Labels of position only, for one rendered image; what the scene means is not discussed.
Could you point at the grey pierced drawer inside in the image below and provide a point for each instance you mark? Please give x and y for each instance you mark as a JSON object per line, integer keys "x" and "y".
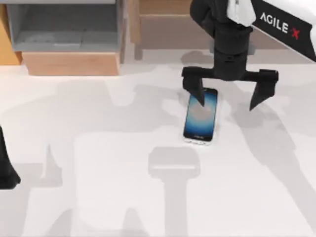
{"x": 64, "y": 27}

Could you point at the orange wooden cupboard side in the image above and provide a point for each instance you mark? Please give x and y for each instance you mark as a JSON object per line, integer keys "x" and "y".
{"x": 7, "y": 39}

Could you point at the pale wooden drawer front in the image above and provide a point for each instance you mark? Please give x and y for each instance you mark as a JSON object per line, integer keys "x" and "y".
{"x": 70, "y": 64}

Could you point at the wooden cupboard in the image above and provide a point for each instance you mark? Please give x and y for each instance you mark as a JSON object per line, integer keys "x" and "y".
{"x": 170, "y": 32}

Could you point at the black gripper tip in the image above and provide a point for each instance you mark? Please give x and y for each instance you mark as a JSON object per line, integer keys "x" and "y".
{"x": 6, "y": 170}

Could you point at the black smartphone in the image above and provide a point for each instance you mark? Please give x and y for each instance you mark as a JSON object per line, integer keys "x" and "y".
{"x": 200, "y": 123}

